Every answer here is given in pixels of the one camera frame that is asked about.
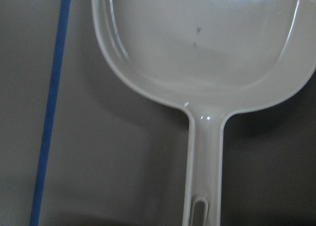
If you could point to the beige plastic dustpan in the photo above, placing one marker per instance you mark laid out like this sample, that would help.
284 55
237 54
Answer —
211 59

